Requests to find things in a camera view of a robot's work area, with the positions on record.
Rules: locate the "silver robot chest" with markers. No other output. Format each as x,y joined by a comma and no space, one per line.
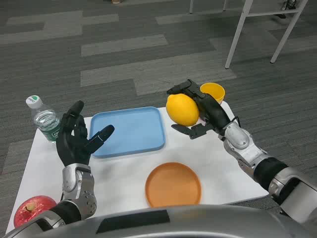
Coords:
198,223

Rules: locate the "blue rectangular tray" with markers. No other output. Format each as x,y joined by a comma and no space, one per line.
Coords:
133,129

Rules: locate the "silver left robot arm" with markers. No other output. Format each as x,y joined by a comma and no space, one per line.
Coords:
79,186

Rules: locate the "clear plastic water bottle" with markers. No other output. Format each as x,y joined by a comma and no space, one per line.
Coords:
45,121

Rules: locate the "white metal table frame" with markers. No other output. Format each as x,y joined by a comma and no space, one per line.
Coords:
235,34

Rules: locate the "dark equipment on floor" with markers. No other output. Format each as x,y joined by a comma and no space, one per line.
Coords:
288,5

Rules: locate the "orange round plate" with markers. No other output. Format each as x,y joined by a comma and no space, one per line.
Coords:
173,186

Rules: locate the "beige plastic stool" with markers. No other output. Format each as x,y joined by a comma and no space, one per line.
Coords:
116,1

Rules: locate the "yellow plastic cup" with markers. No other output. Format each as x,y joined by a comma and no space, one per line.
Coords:
214,91

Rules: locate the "white table legs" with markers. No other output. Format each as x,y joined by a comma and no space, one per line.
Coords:
191,6

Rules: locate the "yellow lemon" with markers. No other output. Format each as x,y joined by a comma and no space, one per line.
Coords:
182,109

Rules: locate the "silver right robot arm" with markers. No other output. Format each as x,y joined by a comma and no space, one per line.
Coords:
247,146

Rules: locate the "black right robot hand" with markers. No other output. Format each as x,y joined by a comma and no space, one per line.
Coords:
213,112

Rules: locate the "red apple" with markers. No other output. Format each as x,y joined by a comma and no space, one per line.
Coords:
27,210

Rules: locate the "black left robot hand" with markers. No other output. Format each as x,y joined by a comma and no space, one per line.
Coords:
70,143

